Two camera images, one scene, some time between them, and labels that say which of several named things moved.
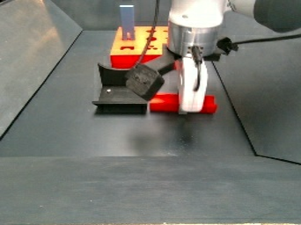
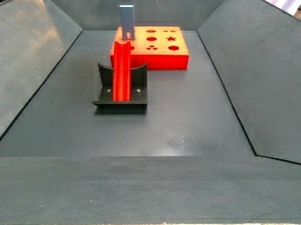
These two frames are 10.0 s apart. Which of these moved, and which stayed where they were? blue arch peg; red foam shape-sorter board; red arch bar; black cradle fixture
Moved: red arch bar
Stayed: blue arch peg; red foam shape-sorter board; black cradle fixture
